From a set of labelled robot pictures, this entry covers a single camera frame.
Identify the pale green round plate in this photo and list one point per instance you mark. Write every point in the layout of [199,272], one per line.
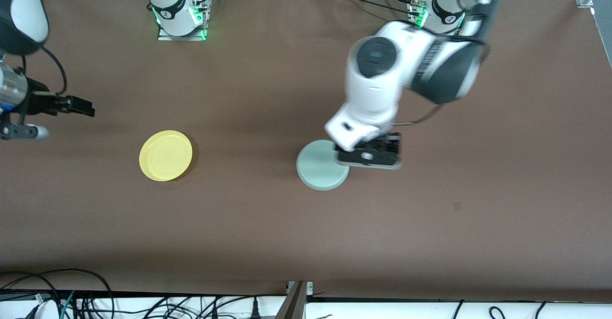
[318,168]

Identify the brown table cover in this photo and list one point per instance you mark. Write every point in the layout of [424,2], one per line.
[239,223]

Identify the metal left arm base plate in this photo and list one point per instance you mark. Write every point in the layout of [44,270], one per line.
[416,20]

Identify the aluminium profile bar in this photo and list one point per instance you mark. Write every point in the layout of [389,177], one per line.
[294,304]

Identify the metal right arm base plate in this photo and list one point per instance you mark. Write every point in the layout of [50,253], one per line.
[184,37]

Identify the black power plug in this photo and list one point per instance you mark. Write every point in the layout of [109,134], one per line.
[256,309]

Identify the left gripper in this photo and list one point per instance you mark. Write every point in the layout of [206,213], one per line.
[382,144]

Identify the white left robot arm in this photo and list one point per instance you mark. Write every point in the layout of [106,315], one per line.
[382,84]

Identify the yellow round plate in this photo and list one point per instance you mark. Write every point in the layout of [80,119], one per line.
[165,156]

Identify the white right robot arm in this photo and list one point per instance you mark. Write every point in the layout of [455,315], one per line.
[167,3]

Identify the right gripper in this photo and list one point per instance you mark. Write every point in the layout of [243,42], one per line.
[38,102]

